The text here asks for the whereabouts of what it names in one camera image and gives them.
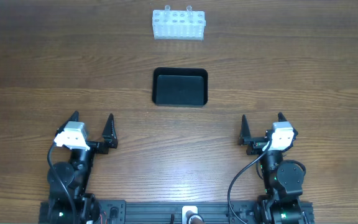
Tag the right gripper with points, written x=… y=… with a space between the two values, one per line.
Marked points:
x=255 y=145

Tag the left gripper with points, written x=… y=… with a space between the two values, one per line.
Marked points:
x=98 y=147

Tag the clear test tube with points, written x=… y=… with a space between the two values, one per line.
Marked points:
x=189 y=8
x=167 y=7

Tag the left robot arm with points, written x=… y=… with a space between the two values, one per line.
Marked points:
x=61 y=174

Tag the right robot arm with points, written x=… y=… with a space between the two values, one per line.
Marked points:
x=287 y=179

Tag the black tray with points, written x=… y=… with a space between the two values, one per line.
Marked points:
x=179 y=90

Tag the white test tube rack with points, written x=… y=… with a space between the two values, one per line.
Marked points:
x=179 y=28

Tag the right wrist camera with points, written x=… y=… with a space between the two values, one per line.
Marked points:
x=281 y=135

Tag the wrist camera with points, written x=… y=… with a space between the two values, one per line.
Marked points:
x=73 y=135
x=281 y=135

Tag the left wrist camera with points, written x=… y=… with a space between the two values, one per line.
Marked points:
x=73 y=135

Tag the mounting rail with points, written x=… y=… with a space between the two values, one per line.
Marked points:
x=154 y=213

